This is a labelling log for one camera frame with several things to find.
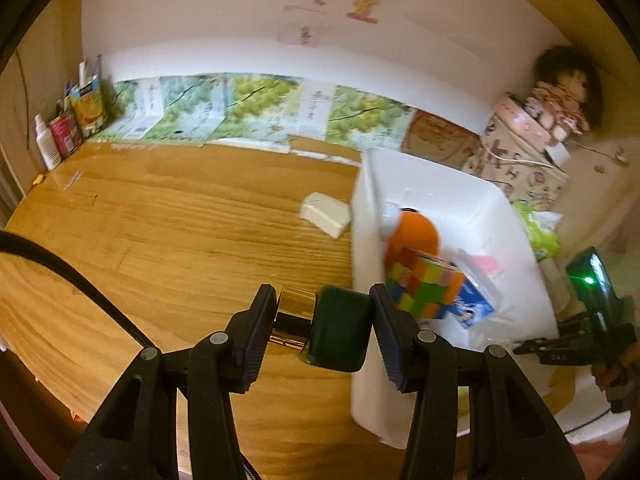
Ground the white plastic storage bin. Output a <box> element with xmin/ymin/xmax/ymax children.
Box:
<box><xmin>349</xmin><ymin>147</ymin><xmax>561</xmax><ymax>451</ymax></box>

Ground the colourful rubik's cube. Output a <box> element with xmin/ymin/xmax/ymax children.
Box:
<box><xmin>385</xmin><ymin>248</ymin><xmax>465</xmax><ymax>320</ymax></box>

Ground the green gold perfume bottle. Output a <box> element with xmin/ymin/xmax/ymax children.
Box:
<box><xmin>270</xmin><ymin>286</ymin><xmax>374</xmax><ymax>373</ymax></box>

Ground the orange blue tape measure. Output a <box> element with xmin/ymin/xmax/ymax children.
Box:
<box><xmin>384</xmin><ymin>208</ymin><xmax>440</xmax><ymax>264</ymax></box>

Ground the pink lint roller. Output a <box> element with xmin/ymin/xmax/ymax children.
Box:
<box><xmin>452</xmin><ymin>249</ymin><xmax>503</xmax><ymax>309</ymax></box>

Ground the white toy camera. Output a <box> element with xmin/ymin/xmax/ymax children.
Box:
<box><xmin>438</xmin><ymin>278</ymin><xmax>496</xmax><ymax>330</ymax></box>

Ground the person's right hand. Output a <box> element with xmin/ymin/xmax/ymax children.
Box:
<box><xmin>591</xmin><ymin>341</ymin><xmax>639</xmax><ymax>413</ymax></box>

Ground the green tissue pack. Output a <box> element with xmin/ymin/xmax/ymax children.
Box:
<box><xmin>512</xmin><ymin>202</ymin><xmax>564</xmax><ymax>261</ymax></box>

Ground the letter print fabric basket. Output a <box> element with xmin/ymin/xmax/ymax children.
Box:
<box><xmin>462</xmin><ymin>114</ymin><xmax>568</xmax><ymax>210</ymax></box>

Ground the brown haired rag doll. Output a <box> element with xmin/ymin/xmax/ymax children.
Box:
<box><xmin>525</xmin><ymin>44</ymin><xmax>603</xmax><ymax>144</ymax></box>

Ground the pink round tin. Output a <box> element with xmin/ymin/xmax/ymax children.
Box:
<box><xmin>495</xmin><ymin>93</ymin><xmax>551</xmax><ymax>153</ymax></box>

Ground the brown cartoon cardboard box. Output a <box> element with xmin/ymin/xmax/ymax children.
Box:
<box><xmin>400</xmin><ymin>110</ymin><xmax>480</xmax><ymax>169</ymax></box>

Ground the white rectangular case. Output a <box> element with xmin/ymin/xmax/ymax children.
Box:
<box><xmin>299</xmin><ymin>192</ymin><xmax>352</xmax><ymax>240</ymax></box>

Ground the white bottle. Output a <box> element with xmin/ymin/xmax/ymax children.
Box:
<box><xmin>35</xmin><ymin>114</ymin><xmax>62</xmax><ymax>171</ymax></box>

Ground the red box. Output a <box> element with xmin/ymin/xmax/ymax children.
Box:
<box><xmin>49</xmin><ymin>113</ymin><xmax>81</xmax><ymax>158</ymax></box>

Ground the grape print cardboard box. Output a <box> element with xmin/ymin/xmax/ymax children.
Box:
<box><xmin>93</xmin><ymin>73</ymin><xmax>416</xmax><ymax>151</ymax></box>

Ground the orange juice carton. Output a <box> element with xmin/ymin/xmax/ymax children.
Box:
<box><xmin>70</xmin><ymin>75</ymin><xmax>106</xmax><ymax>139</ymax></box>

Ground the black cable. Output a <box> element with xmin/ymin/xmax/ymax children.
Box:
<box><xmin>0</xmin><ymin>228</ymin><xmax>156</xmax><ymax>351</ymax></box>

